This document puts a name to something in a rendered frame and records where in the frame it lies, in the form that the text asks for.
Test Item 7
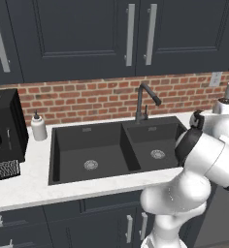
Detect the black double sink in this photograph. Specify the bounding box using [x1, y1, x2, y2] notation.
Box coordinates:
[48, 115, 189, 186]

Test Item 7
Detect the dark panel under sink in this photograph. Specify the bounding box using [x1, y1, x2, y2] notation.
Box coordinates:
[43, 189, 144, 215]

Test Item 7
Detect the black microwave oven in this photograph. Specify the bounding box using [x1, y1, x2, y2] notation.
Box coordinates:
[0, 88, 30, 165]

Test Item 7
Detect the dark base cupboard door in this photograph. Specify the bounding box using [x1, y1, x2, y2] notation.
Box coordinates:
[48, 206, 139, 248]
[135, 203, 157, 248]

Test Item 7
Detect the black microwave door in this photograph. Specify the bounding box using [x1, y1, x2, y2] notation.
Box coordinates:
[0, 159, 21, 182]

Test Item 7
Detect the black tap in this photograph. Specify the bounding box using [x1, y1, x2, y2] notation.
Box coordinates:
[134, 82, 163, 125]

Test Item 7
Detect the white soap dispenser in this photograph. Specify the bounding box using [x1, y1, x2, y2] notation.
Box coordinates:
[30, 109, 49, 142]

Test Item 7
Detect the silver round canister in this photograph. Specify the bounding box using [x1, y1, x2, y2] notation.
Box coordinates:
[212, 97, 229, 116]

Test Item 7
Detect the dark drawer front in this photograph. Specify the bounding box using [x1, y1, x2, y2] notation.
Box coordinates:
[0, 222, 54, 248]
[0, 205, 49, 234]

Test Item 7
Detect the grey dishwasher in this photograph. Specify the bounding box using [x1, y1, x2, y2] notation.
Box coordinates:
[193, 183, 229, 248]

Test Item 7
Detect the dark wall cupboard door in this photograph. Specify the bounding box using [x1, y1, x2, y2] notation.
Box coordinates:
[135, 0, 229, 78]
[0, 0, 25, 86]
[5, 0, 141, 84]

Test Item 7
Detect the silver base cupboard handle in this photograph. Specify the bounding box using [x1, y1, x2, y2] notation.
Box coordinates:
[124, 214, 134, 244]
[139, 211, 149, 241]

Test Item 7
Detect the grey wall socket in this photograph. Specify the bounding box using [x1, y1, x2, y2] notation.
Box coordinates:
[209, 71, 223, 88]

